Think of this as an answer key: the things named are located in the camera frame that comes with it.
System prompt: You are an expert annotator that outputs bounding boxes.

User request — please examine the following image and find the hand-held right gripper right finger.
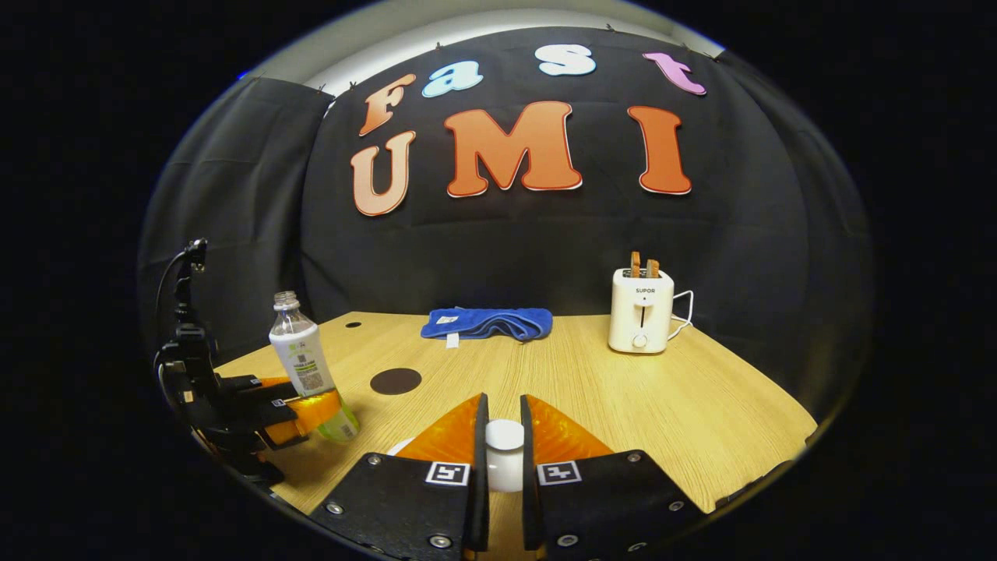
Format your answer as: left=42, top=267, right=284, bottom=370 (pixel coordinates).
left=520, top=393, right=706, bottom=561

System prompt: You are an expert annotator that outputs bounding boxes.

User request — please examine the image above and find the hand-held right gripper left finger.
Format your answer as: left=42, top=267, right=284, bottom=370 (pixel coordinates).
left=309, top=392, right=490, bottom=561

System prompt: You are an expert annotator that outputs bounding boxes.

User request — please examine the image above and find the white teacup lid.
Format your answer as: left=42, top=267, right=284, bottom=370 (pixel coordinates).
left=484, top=419, right=526, bottom=494

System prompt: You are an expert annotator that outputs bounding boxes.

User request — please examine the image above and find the clear water bottle green label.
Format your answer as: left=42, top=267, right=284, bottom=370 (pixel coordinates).
left=269, top=291, right=361, bottom=445

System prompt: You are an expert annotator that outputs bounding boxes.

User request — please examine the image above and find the dark round coaster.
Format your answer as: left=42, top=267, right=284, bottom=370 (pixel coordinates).
left=369, top=368, right=423, bottom=396

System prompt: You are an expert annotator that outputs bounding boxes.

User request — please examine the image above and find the blue towel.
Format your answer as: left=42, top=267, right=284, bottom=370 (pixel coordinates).
left=421, top=307, right=554, bottom=349

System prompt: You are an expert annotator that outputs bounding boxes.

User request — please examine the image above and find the white toaster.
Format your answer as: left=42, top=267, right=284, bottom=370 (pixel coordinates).
left=608, top=267, right=675, bottom=355

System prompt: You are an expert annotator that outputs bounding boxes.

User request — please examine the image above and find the black backdrop cloth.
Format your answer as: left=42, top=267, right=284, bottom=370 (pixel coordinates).
left=140, top=27, right=873, bottom=422

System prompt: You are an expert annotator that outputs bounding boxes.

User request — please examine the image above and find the white toaster cable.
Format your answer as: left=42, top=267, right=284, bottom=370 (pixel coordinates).
left=666, top=290, right=695, bottom=342

